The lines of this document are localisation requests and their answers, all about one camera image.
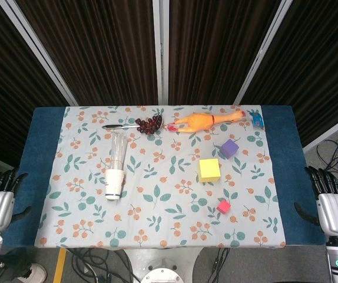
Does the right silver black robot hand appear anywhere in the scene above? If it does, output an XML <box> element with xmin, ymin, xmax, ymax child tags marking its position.
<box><xmin>293</xmin><ymin>166</ymin><xmax>338</xmax><ymax>237</ymax></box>

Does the small red foam cube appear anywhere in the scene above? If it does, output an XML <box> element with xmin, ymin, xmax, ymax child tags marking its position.
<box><xmin>216</xmin><ymin>199</ymin><xmax>231</xmax><ymax>215</ymax></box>

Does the purple foam cube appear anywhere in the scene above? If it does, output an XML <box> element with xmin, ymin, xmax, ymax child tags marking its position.
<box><xmin>218</xmin><ymin>139</ymin><xmax>240</xmax><ymax>160</ymax></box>

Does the large yellow foam cube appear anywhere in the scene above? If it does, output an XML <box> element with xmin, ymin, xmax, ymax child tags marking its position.
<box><xmin>197</xmin><ymin>158</ymin><xmax>223</xmax><ymax>183</ymax></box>

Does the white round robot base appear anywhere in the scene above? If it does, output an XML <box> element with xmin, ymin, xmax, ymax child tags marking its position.
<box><xmin>141</xmin><ymin>265</ymin><xmax>185</xmax><ymax>283</ymax></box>

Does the dark blue table cover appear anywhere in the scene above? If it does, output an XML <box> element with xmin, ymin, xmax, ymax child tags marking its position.
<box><xmin>2</xmin><ymin>105</ymin><xmax>327</xmax><ymax>248</ymax></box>

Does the white sneaker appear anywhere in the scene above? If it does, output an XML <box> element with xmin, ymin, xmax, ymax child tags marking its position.
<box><xmin>27</xmin><ymin>263</ymin><xmax>48</xmax><ymax>283</ymax></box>

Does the dark brown partition panel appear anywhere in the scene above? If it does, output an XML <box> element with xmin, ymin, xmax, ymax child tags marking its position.
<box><xmin>160</xmin><ymin>0</ymin><xmax>292</xmax><ymax>106</ymax></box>
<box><xmin>233</xmin><ymin>0</ymin><xmax>338</xmax><ymax>153</ymax></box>
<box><xmin>0</xmin><ymin>0</ymin><xmax>163</xmax><ymax>106</ymax></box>
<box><xmin>0</xmin><ymin>0</ymin><xmax>78</xmax><ymax>173</ymax></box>

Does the small blue toy packet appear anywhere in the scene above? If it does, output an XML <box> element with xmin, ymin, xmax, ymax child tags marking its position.
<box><xmin>247</xmin><ymin>109</ymin><xmax>264</xmax><ymax>130</ymax></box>

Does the stack of white paper cups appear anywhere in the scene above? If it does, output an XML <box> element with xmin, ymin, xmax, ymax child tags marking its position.
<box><xmin>104</xmin><ymin>168</ymin><xmax>126</xmax><ymax>202</ymax></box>

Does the stack of clear plastic cups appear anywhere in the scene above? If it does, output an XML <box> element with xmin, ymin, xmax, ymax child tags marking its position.
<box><xmin>110</xmin><ymin>131</ymin><xmax>129</xmax><ymax>172</ymax></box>

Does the floral print tablecloth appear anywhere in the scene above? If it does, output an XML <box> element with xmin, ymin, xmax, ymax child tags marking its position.
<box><xmin>34</xmin><ymin>105</ymin><xmax>286</xmax><ymax>249</ymax></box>

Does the orange rubber chicken toy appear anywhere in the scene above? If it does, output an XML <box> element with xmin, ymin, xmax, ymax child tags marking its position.
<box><xmin>163</xmin><ymin>110</ymin><xmax>247</xmax><ymax>134</ymax></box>

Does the dark red grape bunch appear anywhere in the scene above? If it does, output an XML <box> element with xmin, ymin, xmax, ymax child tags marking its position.
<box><xmin>135</xmin><ymin>114</ymin><xmax>164</xmax><ymax>136</ymax></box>

